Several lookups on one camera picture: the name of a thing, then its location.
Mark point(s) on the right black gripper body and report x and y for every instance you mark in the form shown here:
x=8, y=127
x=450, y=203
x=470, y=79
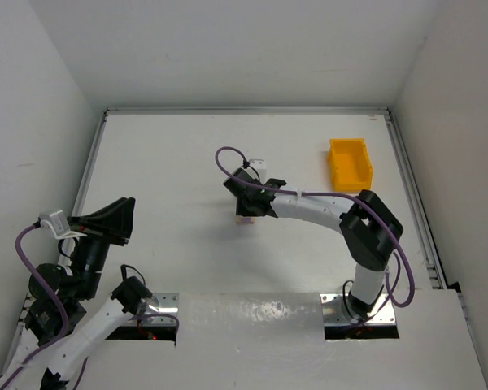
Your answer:
x=251, y=206

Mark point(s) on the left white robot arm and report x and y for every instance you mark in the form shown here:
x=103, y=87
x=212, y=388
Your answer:
x=58, y=292

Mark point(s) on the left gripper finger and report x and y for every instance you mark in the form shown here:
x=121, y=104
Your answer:
x=118, y=214
x=113, y=236

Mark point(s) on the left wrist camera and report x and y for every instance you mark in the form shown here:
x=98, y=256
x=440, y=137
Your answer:
x=56, y=222

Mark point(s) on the yellow plastic bin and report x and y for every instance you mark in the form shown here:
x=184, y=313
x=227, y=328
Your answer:
x=349, y=164

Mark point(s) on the white front cover board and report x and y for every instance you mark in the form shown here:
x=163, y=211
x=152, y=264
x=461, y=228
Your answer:
x=276, y=341

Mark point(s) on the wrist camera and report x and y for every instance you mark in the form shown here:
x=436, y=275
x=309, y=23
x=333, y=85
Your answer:
x=259, y=168
x=56, y=222

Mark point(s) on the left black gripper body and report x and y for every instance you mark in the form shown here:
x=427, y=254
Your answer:
x=103, y=234

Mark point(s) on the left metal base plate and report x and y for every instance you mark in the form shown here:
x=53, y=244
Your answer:
x=160, y=310

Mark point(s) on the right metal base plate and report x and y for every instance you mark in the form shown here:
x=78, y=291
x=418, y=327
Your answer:
x=335, y=315

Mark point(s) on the aluminium table frame rail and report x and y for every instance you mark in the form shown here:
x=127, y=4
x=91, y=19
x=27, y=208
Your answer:
x=163, y=157

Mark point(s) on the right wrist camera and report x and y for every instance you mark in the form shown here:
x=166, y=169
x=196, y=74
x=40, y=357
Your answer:
x=259, y=168

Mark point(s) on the metal base plate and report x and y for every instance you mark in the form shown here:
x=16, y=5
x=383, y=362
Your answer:
x=160, y=310
x=335, y=315

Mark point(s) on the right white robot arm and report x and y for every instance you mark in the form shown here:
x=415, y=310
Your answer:
x=364, y=221

